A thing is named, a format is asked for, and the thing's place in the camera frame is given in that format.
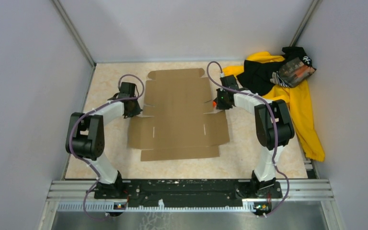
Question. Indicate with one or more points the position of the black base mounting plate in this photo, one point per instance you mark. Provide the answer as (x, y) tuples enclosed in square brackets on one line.
[(188, 193)]

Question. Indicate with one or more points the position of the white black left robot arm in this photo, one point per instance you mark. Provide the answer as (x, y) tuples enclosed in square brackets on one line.
[(86, 137)]

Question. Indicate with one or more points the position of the yellow garment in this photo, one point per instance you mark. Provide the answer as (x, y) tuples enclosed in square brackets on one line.
[(298, 100)]

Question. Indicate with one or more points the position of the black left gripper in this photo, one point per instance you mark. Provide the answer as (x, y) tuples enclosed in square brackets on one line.
[(136, 111)]

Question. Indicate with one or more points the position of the aluminium frame rail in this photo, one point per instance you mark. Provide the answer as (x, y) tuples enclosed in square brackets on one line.
[(75, 195)]

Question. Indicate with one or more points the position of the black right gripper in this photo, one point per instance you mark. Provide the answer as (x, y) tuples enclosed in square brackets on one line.
[(219, 105)]

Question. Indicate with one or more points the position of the black printed garment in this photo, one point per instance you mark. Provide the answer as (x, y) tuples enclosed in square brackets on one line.
[(262, 71)]

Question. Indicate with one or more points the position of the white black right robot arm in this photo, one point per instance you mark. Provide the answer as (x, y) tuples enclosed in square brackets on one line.
[(273, 126)]

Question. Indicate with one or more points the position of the brown cardboard box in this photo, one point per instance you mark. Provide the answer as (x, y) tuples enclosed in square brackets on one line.
[(178, 120)]

